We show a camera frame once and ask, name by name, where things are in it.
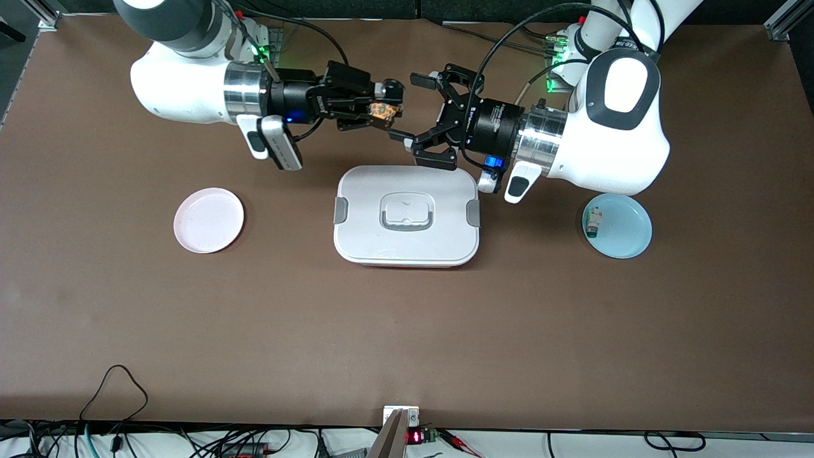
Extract aluminium frame profile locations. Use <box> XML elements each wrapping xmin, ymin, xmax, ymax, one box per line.
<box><xmin>25</xmin><ymin>0</ymin><xmax>61</xmax><ymax>31</ymax></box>
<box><xmin>765</xmin><ymin>0</ymin><xmax>803</xmax><ymax>40</ymax></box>

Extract black coiled shelf cable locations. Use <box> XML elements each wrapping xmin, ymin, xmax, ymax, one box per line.
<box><xmin>644</xmin><ymin>431</ymin><xmax>707</xmax><ymax>452</ymax></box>

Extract red black clip leads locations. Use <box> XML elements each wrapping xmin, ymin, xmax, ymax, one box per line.
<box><xmin>439</xmin><ymin>429</ymin><xmax>484</xmax><ymax>457</ymax></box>

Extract black looped table cable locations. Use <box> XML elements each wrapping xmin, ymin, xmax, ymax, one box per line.
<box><xmin>79</xmin><ymin>364</ymin><xmax>149</xmax><ymax>424</ymax></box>

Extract pale pink round plate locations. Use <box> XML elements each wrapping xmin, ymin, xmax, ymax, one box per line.
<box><xmin>173</xmin><ymin>187</ymin><xmax>245</xmax><ymax>254</ymax></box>

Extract orange black device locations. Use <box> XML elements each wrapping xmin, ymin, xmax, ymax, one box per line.
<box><xmin>219</xmin><ymin>442</ymin><xmax>271</xmax><ymax>458</ymax></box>

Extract black cable tangle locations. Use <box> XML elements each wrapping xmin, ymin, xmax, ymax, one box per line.
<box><xmin>0</xmin><ymin>420</ymin><xmax>319</xmax><ymax>458</ymax></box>

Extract black arm base cable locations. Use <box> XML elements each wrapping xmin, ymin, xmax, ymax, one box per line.
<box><xmin>441</xmin><ymin>21</ymin><xmax>563</xmax><ymax>53</ymax></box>

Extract aluminium front camera mount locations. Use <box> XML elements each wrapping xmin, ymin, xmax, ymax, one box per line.
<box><xmin>368</xmin><ymin>406</ymin><xmax>422</xmax><ymax>458</ymax></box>

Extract black orange push switch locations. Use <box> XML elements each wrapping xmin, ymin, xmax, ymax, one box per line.
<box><xmin>368</xmin><ymin>101</ymin><xmax>401</xmax><ymax>125</ymax></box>

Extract white lower shelf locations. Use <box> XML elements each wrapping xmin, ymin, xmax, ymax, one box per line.
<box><xmin>0</xmin><ymin>420</ymin><xmax>814</xmax><ymax>458</ymax></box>

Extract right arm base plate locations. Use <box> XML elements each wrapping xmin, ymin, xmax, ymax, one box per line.
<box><xmin>258</xmin><ymin>25</ymin><xmax>285</xmax><ymax>64</ymax></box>

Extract light blue round plate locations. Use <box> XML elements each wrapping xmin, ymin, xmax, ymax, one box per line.
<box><xmin>582</xmin><ymin>193</ymin><xmax>654</xmax><ymax>260</ymax></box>

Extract white lidded box grey latches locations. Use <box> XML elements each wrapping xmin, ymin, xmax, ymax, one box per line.
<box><xmin>333</xmin><ymin>165</ymin><xmax>482</xmax><ymax>268</ymax></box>

